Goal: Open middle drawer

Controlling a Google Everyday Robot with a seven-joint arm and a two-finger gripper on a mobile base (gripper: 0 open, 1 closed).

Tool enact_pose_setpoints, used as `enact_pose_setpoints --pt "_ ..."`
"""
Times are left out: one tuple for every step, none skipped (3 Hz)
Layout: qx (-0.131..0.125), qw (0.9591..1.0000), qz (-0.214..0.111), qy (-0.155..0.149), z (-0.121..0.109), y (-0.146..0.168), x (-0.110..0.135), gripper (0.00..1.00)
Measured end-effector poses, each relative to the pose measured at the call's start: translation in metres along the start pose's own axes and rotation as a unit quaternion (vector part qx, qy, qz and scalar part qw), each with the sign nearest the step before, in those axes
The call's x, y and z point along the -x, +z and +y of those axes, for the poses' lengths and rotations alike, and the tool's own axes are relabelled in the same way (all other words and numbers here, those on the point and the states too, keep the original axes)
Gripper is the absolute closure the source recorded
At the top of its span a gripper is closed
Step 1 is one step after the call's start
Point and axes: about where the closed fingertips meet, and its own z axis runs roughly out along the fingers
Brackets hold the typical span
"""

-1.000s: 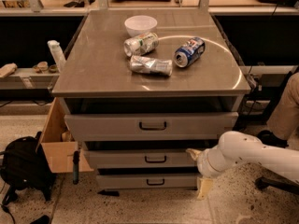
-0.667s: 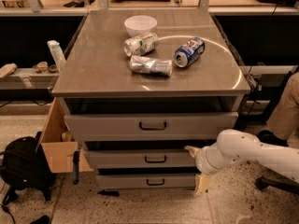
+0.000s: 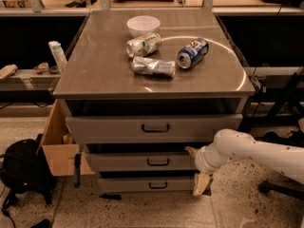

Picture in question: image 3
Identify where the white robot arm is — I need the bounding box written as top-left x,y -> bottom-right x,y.
186,129 -> 304,196

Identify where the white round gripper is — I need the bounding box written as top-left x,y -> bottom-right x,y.
185,145 -> 221,196

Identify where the white bowl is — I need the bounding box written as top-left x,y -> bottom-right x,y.
126,15 -> 161,38

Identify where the blue pepsi can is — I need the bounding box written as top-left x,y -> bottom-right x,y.
177,38 -> 209,69

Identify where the grey low shelf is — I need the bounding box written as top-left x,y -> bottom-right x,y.
0,69 -> 61,91

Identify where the silver green crushed can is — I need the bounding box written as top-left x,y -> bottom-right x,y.
126,33 -> 162,58

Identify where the grey drawer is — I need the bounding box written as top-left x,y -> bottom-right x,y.
98,170 -> 199,194
86,143 -> 196,172
66,114 -> 242,144

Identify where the black office chair base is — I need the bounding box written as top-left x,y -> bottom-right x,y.
257,180 -> 304,200

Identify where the grey bottom drawer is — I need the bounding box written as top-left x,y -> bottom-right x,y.
98,170 -> 199,194

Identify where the black backpack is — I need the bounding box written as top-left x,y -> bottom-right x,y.
0,134 -> 57,209

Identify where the grey drawer cabinet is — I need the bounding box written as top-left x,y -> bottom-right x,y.
51,9 -> 257,197

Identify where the brown cardboard box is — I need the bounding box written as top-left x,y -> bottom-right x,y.
40,101 -> 94,177

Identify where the grey top drawer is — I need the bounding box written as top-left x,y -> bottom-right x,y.
66,114 -> 242,144

